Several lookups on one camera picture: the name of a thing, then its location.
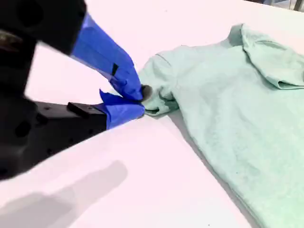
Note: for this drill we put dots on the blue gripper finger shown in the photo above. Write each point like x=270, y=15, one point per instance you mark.
x=118, y=111
x=102, y=50

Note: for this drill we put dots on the pale green T-shirt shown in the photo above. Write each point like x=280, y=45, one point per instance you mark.
x=225, y=118

